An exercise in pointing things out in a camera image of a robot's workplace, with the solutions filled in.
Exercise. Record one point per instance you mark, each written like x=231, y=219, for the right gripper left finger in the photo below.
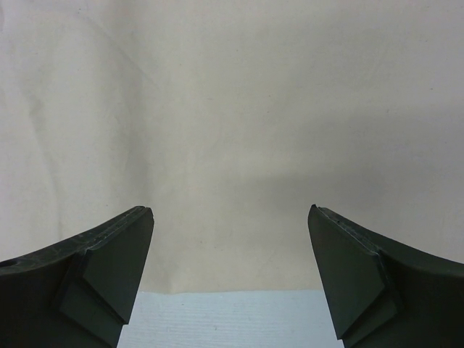
x=78, y=292

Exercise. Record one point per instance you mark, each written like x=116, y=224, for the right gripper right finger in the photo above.
x=382, y=293

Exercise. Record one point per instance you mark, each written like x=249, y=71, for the beige cloth surgical wrap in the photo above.
x=230, y=119

